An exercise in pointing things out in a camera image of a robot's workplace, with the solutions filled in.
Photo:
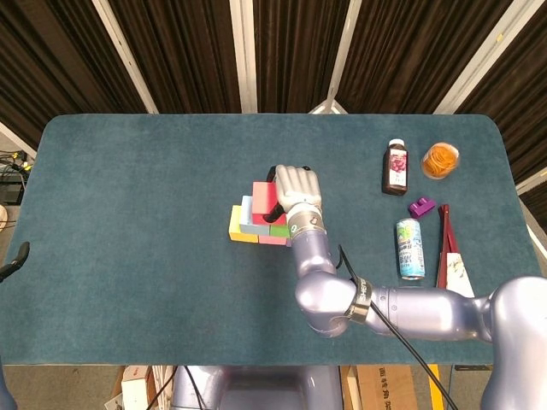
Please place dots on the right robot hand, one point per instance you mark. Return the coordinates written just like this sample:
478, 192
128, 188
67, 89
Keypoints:
299, 185

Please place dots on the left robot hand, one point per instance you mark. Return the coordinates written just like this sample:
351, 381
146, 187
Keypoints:
17, 258

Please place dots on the red foam cube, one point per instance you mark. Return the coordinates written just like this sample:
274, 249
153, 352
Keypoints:
262, 198

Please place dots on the green foam cube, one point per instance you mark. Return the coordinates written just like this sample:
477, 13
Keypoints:
280, 231

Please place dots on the light blue foam cube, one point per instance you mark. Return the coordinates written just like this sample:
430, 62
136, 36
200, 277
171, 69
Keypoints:
247, 218

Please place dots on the yellow foam cube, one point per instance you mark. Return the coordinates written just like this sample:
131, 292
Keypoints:
235, 228

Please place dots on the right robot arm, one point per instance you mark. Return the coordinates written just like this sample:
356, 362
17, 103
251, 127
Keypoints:
406, 307

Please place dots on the pale pink foam cube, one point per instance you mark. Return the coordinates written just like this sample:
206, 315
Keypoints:
272, 240

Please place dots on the dark juice bottle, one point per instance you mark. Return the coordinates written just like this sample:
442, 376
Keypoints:
395, 168

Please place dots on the small purple plastic block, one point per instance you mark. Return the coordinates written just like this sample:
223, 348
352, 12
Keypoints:
421, 209

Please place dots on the blue drink can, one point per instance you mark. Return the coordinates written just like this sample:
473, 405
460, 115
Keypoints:
410, 250

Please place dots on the orange snack cup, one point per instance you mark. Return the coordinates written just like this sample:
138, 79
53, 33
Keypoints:
441, 161

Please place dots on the teal table mat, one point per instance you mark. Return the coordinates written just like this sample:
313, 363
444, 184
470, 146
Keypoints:
128, 149

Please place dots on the dark brown curtain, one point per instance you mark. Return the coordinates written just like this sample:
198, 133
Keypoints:
192, 51

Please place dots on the red folding paper fan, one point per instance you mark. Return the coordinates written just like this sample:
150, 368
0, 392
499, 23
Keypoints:
453, 265

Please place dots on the white cardboard box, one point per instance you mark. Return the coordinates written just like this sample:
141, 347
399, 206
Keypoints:
134, 388

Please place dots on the grey-purple robot torso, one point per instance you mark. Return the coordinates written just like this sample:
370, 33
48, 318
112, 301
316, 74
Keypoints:
265, 393

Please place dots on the brown cardboard box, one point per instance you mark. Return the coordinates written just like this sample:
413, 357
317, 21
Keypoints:
384, 388

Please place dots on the white frame post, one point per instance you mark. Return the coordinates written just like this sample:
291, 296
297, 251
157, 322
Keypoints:
342, 55
13, 138
534, 181
243, 55
482, 55
124, 55

